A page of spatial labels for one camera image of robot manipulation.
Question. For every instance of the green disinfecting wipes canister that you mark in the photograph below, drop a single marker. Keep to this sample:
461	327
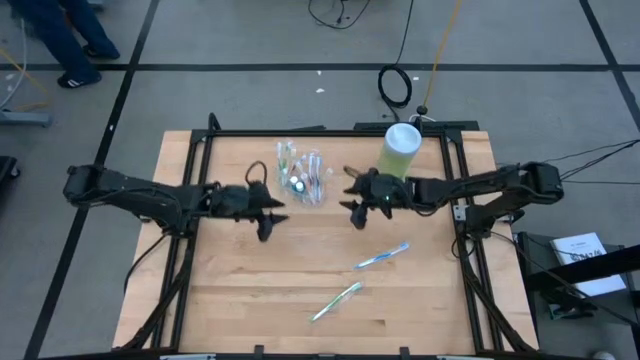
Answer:
402	142

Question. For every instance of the purple toothbrush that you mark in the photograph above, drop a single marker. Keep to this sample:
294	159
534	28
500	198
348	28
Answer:
307	167

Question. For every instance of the black equipment cart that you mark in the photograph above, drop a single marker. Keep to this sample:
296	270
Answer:
615	260

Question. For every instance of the black metal table frame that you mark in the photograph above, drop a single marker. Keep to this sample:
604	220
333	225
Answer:
325	133

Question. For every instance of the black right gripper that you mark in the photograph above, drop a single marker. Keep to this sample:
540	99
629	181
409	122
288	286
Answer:
385	192

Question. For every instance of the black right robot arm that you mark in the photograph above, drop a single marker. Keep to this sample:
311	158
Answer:
490	187

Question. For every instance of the person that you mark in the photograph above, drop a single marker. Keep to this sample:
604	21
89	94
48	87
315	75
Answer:
55	30

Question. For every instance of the blue toothbrush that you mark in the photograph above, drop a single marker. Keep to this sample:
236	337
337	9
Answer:
320	172
381	256

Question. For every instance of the grey table foot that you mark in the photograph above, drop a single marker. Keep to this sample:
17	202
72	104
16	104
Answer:
25	119

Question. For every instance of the white metal bracket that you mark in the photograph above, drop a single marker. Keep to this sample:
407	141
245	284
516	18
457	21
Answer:
460	212

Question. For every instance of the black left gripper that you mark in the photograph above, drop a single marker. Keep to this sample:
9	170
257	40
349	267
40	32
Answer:
235	200

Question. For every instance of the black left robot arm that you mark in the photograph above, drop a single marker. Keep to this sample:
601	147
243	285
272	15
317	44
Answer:
130	192

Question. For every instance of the white booklet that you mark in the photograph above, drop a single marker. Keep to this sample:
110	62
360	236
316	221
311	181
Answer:
580	250

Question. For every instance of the clear plastic organizer holder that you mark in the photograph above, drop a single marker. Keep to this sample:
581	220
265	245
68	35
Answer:
312	197

